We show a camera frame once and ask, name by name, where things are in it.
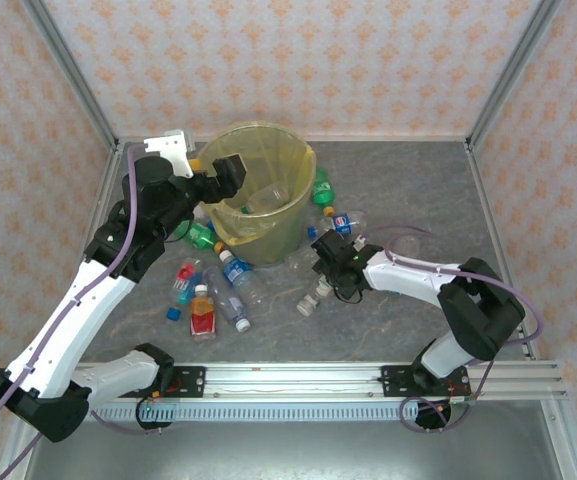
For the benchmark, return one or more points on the clear bottle green cap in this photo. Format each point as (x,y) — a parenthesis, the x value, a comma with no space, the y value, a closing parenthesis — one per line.
(268,197)
(310,302)

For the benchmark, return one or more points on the green bottle orange cap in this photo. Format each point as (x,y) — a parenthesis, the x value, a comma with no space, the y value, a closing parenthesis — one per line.
(200,235)

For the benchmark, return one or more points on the green Sprite bottle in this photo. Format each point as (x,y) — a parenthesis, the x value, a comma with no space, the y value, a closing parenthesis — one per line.
(322,192)

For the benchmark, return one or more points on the red teal label bottle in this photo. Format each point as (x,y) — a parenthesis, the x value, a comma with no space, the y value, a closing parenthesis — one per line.
(185,292)

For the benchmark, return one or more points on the bluish clear bottle white cap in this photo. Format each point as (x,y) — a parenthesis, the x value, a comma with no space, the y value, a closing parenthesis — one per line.
(223,297)

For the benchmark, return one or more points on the red yellow label bottle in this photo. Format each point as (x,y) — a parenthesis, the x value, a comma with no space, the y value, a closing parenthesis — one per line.
(203,320)

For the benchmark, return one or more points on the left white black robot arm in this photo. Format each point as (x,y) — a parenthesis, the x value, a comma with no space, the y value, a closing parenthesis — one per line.
(68,320)

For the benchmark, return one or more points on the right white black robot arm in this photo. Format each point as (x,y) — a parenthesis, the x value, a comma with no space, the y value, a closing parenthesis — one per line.
(408,277)

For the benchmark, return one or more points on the yellow plastic bin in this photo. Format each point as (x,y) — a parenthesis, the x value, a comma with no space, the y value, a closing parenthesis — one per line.
(273,250)

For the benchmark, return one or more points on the yellow plastic bin liner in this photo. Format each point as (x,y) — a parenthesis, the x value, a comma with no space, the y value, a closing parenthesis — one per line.
(288,160)

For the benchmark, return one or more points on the Pepsi label clear bottle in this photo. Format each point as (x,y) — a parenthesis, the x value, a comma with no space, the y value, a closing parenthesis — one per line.
(340,223)

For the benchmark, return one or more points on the grey metal sheet panel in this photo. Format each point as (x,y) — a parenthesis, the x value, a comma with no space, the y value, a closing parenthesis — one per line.
(293,450)

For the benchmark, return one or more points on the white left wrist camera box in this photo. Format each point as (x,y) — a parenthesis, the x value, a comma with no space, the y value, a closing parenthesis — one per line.
(173,150)

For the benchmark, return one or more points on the aluminium table side rail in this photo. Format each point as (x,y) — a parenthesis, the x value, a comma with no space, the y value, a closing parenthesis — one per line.
(109,170)
(473,160)

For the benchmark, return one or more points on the aluminium mounting rail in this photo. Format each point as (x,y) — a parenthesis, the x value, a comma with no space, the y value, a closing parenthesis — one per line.
(293,380)

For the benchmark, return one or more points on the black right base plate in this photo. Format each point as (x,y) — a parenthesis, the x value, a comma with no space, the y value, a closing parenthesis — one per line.
(393,380)

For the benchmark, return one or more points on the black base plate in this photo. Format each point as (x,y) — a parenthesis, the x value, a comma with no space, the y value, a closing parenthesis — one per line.
(393,380)
(193,380)

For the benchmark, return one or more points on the aluminium table back rail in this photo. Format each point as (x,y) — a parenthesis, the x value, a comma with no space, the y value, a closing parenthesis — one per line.
(368,138)

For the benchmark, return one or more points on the aluminium frame post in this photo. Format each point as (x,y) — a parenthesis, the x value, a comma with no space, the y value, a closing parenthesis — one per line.
(74,70)
(512,70)

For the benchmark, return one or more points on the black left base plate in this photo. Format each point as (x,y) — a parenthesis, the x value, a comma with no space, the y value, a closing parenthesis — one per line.
(193,380)

